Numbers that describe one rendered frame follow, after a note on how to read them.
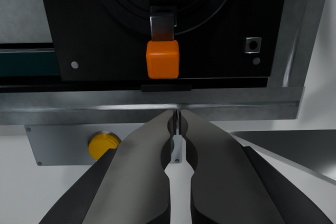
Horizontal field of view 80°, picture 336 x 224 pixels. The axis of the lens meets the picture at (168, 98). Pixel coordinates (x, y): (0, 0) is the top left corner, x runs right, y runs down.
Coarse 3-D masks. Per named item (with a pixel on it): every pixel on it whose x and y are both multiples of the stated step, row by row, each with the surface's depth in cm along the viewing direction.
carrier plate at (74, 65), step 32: (64, 0) 20; (96, 0) 20; (256, 0) 20; (64, 32) 21; (96, 32) 21; (128, 32) 21; (192, 32) 21; (224, 32) 21; (256, 32) 21; (64, 64) 22; (96, 64) 22; (128, 64) 22; (192, 64) 22; (224, 64) 22; (256, 64) 22
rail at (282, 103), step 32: (0, 96) 25; (32, 96) 25; (64, 96) 25; (96, 96) 25; (128, 96) 25; (160, 96) 25; (192, 96) 25; (224, 96) 25; (256, 96) 25; (288, 96) 25
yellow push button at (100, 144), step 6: (96, 138) 26; (102, 138) 26; (108, 138) 26; (114, 138) 27; (90, 144) 26; (96, 144) 26; (102, 144) 26; (108, 144) 26; (114, 144) 26; (90, 150) 27; (96, 150) 27; (102, 150) 27; (96, 156) 27
